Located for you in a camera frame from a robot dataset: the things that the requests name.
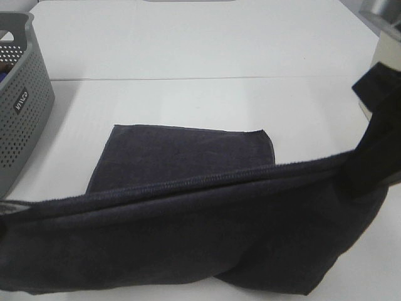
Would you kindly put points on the dark navy towel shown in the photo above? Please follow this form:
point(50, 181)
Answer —
point(173, 205)

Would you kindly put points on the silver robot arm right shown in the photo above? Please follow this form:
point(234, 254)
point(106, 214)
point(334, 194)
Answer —
point(384, 14)

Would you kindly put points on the grey perforated plastic basket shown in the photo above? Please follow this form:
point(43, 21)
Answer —
point(27, 96)

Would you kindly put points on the beige fabric storage bin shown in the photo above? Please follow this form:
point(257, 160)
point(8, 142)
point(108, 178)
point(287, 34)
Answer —
point(387, 47)

